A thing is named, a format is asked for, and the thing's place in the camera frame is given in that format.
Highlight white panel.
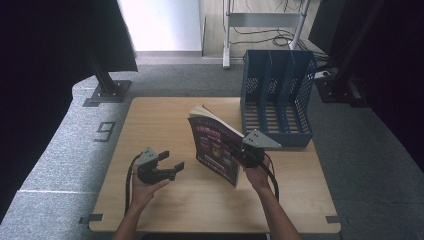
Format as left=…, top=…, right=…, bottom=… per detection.
left=117, top=0, right=204, bottom=53

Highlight person's left hand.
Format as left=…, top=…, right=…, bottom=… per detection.
left=130, top=167, right=171, bottom=210

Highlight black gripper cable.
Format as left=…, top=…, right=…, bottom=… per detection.
left=262, top=153, right=281, bottom=203
left=123, top=152, right=144, bottom=217

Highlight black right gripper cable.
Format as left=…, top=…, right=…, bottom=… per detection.
left=262, top=153, right=281, bottom=203

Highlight black metal stand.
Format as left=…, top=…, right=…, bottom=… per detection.
left=314, top=0, right=388, bottom=108
left=82, top=49, right=133, bottom=108

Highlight black curtain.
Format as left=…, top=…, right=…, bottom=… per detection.
left=0, top=0, right=139, bottom=224
left=308, top=0, right=424, bottom=178

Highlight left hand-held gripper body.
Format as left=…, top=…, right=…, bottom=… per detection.
left=135, top=146, right=162, bottom=185

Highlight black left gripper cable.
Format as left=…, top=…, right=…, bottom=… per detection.
left=123, top=152, right=144, bottom=217

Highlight white metal stand frame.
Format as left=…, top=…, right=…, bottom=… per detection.
left=222, top=0, right=313, bottom=70

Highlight person's right hand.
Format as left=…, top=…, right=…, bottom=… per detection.
left=243, top=155, right=272, bottom=194

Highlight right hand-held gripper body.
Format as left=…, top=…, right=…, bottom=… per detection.
left=237, top=128, right=283, bottom=169

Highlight black floor cables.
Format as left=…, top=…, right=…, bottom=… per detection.
left=229, top=0, right=331, bottom=64

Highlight purple cover book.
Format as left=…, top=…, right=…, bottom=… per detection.
left=187, top=103, right=250, bottom=188

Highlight blue plastic file rack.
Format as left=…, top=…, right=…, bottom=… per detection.
left=239, top=49, right=319, bottom=149

